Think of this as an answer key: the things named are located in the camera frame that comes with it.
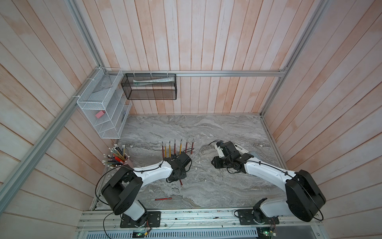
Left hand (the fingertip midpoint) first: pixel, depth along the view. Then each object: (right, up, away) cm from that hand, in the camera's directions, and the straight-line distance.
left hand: (180, 177), depth 88 cm
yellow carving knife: (-11, +14, +12) cm, 21 cm away
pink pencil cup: (-33, +8, +5) cm, 35 cm away
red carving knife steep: (+8, +17, +13) cm, 23 cm away
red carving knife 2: (+1, -3, -2) cm, 3 cm away
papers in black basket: (-25, +59, +5) cm, 64 cm away
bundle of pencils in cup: (-35, +13, -5) cm, 37 cm away
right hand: (+20, +10, +1) cm, 22 cm away
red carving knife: (+4, +16, +13) cm, 21 cm away
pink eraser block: (-45, +38, -5) cm, 59 cm away
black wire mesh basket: (-22, +60, +16) cm, 66 cm away
